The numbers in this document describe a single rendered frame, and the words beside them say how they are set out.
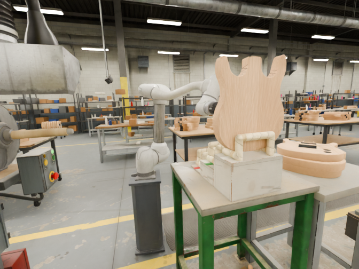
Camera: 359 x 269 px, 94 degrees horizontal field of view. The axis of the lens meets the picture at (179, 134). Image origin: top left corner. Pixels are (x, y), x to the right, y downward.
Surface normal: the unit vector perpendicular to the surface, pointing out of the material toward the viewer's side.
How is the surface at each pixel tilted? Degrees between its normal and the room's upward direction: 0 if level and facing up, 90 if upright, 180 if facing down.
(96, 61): 90
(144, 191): 90
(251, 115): 90
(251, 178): 90
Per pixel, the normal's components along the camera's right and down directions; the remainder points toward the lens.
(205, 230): 0.26, 0.15
